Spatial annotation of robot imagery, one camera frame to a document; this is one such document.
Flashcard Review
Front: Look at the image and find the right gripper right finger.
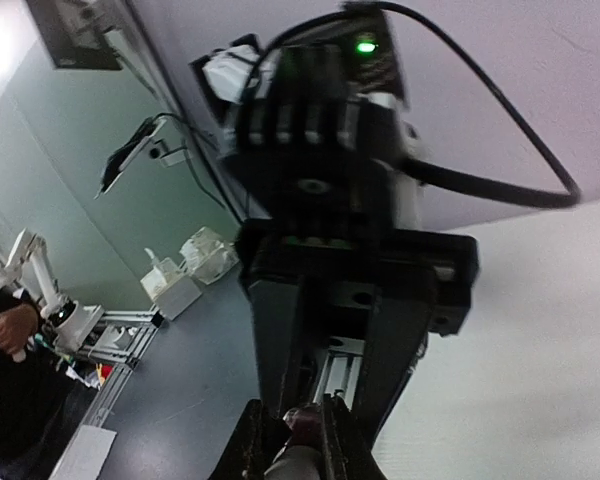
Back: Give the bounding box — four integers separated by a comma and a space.
320, 394, 385, 480

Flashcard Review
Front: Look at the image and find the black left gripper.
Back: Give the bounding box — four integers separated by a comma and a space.
236, 219, 479, 440

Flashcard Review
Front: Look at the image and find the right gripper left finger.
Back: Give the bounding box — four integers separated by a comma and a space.
213, 399, 275, 480

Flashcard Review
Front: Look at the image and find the white nail polish brush cap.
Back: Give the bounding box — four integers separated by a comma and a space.
264, 445, 322, 480

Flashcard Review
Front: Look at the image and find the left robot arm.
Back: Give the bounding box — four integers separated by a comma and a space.
219, 3, 479, 443

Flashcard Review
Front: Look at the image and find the plastic wrapped box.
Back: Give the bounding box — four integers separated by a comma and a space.
179, 227, 238, 285

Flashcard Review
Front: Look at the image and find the tissue box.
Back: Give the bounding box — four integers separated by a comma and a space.
141, 248, 202, 320

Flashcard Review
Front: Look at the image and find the person hand at background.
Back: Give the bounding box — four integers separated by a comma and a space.
0, 303, 39, 356

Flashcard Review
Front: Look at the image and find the aluminium frame in background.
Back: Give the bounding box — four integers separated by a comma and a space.
44, 307, 164, 431

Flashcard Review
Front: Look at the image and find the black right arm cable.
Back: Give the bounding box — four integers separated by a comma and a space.
339, 0, 582, 209

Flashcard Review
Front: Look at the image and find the tablet on wall mount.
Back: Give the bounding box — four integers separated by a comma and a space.
95, 113, 187, 199

